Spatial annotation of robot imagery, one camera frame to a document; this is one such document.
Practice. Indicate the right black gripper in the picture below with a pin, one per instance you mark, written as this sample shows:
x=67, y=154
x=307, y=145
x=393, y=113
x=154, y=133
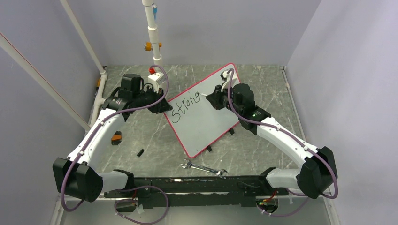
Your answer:
x=215, y=98

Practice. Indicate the red framed whiteboard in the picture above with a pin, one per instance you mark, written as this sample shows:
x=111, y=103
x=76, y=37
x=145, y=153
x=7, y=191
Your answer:
x=194, y=121

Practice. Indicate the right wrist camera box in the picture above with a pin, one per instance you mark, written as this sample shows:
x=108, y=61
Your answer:
x=229, y=78

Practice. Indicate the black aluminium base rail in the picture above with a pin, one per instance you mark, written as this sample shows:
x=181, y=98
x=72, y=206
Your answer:
x=185, y=191

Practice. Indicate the silver double ended wrench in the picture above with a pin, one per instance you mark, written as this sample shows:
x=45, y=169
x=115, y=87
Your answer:
x=190, y=164

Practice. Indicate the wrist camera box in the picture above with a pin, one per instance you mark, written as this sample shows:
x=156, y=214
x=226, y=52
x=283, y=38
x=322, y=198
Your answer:
x=229, y=78
x=156, y=79

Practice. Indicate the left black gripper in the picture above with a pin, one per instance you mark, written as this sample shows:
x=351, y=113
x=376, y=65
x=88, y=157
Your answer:
x=161, y=107

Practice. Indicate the orange black small block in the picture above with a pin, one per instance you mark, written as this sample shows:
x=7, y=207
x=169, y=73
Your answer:
x=116, y=138

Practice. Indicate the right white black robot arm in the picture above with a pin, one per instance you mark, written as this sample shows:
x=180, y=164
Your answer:
x=316, y=174

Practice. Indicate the black marker cap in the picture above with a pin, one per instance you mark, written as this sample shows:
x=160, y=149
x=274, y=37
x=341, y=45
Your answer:
x=140, y=152

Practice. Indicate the white pvc pipe frame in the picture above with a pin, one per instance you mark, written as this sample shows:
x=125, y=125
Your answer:
x=47, y=74

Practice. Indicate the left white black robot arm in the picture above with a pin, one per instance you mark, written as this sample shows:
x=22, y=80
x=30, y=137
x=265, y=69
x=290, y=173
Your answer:
x=122, y=102

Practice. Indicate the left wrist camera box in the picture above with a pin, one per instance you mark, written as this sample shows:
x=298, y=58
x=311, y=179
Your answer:
x=156, y=79

